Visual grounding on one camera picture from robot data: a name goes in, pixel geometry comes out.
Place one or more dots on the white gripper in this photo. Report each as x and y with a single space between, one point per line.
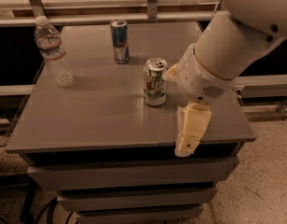
198 78

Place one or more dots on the white green 7up can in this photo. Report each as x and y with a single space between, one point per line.
154 86

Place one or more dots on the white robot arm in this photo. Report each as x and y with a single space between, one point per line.
237 36

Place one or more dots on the blue silver energy drink can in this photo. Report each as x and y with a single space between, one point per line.
119 32

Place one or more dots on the grey drawer cabinet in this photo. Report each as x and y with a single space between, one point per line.
107 154

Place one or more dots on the clear plastic water bottle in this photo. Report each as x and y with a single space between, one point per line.
49 43

